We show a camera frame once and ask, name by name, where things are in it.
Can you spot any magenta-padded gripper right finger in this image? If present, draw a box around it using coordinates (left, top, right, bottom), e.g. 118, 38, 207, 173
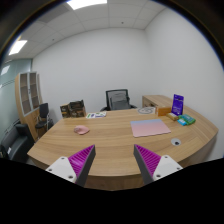
133, 143, 184, 186

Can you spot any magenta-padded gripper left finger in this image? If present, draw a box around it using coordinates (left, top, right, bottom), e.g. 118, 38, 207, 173
45, 144, 97, 188

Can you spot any pink computer mouse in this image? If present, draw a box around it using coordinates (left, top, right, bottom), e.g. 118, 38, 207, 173
73, 125, 91, 136

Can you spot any pink and blue mouse pad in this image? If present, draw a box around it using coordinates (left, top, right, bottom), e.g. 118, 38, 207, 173
130, 118, 172, 138

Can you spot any blue packet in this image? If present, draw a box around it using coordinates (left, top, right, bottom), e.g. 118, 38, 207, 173
176, 118, 189, 127

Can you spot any small tan box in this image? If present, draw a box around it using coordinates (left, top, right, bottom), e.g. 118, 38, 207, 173
166, 112, 180, 122

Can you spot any wide brown cardboard box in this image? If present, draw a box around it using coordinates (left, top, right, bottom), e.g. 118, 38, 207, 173
69, 107, 87, 119

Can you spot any white sheet with coloured prints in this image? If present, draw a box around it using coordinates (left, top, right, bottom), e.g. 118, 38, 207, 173
85, 111, 108, 120

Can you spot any orange-brown box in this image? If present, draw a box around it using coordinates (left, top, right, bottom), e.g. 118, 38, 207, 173
156, 105, 173, 117

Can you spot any tall brown cardboard box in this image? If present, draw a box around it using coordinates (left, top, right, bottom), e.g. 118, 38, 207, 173
59, 103, 71, 119

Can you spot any green packet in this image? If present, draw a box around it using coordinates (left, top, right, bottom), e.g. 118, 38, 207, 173
179, 113, 197, 126

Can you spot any small black visitor chair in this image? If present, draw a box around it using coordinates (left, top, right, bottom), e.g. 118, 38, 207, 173
34, 102, 55, 132

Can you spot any black box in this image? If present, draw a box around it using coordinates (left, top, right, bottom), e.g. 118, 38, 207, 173
69, 99, 85, 110

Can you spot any wooden side desk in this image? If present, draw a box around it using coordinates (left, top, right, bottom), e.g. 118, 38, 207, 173
141, 94, 175, 110

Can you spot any purple standing sign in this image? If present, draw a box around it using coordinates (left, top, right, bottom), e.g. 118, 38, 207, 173
171, 93, 185, 117

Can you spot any black leather sofa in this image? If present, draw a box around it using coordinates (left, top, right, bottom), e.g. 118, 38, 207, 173
0, 123, 36, 164

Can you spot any grey backpack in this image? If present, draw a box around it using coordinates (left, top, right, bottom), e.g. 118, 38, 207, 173
109, 92, 131, 111

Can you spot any black mesh office chair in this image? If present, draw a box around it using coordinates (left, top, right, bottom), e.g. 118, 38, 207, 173
100, 88, 138, 112

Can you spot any wooden shelf cabinet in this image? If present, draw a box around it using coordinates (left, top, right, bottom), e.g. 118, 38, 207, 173
14, 70, 45, 141

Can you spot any ceiling light panel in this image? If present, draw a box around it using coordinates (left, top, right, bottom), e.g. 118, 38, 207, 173
66, 0, 108, 11
8, 39, 28, 56

